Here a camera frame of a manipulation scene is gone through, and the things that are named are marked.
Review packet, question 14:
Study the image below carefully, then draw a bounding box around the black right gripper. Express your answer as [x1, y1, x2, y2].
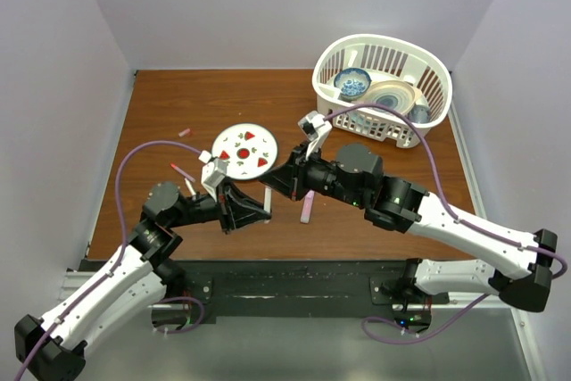
[261, 141, 366, 208]

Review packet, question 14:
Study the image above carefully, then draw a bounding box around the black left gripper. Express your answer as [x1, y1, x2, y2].
[167, 176, 270, 234]

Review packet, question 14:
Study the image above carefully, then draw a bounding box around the white peach-tipped pen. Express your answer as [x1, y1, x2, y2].
[263, 186, 272, 213]

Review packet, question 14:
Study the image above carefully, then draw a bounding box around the pink highlighter pen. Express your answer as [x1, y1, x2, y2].
[300, 190, 315, 224]

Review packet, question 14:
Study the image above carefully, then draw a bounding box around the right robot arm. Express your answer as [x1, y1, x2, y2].
[260, 144, 557, 312]

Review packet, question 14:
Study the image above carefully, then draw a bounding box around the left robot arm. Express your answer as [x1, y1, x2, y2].
[14, 180, 271, 380]

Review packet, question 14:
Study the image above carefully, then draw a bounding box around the red tipped pen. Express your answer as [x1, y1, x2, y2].
[170, 163, 193, 180]

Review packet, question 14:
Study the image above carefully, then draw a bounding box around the pink red pen cap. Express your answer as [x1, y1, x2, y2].
[178, 128, 192, 137]

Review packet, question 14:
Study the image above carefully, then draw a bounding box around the watermelon pattern plate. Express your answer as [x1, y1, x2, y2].
[211, 123, 278, 181]

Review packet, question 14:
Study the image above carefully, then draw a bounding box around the white black-tipped marker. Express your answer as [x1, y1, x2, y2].
[184, 178, 196, 197]

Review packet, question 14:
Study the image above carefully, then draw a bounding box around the blue patterned bowl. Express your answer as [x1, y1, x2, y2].
[334, 68, 371, 102]

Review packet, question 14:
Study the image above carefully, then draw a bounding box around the beige ceramic plate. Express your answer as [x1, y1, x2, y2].
[360, 80, 422, 115]

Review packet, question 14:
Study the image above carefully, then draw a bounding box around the grey blue cup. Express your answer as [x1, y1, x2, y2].
[407, 104, 431, 124]

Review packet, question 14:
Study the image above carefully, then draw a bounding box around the white plastic dish basket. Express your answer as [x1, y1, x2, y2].
[311, 34, 452, 149]

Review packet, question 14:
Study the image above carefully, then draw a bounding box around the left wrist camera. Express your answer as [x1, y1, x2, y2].
[198, 151, 228, 201]

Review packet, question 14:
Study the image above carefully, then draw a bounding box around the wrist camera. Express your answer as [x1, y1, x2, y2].
[298, 111, 332, 160]
[198, 151, 228, 201]

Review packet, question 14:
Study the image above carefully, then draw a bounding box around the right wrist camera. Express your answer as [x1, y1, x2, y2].
[298, 111, 332, 160]

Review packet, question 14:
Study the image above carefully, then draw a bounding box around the black mounting base plate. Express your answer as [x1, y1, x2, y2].
[166, 260, 450, 323]

